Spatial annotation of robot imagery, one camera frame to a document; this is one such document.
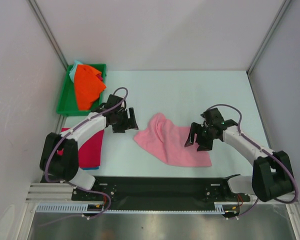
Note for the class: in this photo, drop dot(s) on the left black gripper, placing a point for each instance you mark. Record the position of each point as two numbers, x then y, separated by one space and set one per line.
130 123

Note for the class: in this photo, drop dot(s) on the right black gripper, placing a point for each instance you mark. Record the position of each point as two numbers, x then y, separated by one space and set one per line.
200 136

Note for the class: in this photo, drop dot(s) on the pink t shirt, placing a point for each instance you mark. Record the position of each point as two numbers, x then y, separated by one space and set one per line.
166 141

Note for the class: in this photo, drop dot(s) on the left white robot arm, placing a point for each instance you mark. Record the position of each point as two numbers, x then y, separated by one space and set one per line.
60 155

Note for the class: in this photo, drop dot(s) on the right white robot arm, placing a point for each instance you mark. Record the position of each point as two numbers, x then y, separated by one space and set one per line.
272 174

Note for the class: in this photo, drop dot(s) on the folded magenta t shirt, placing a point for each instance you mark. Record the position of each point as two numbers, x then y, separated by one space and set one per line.
89 155

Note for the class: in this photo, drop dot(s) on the orange t shirt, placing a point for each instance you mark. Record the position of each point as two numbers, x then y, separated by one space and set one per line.
87 86

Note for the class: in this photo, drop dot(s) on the magenta t shirt in bin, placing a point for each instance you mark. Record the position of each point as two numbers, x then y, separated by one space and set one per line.
99 76

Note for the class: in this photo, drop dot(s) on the folded blue t shirt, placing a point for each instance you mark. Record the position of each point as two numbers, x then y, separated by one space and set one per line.
90 168

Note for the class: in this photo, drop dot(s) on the light blue t shirt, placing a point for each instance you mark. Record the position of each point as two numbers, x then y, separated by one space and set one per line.
73 70

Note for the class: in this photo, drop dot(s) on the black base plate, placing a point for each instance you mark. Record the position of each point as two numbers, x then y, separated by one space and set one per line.
176 194

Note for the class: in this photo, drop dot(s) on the slotted cable duct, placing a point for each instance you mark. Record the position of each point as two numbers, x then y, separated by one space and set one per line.
85 208

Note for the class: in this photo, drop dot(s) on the aluminium frame rail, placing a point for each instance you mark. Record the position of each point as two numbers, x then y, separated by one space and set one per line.
49 193

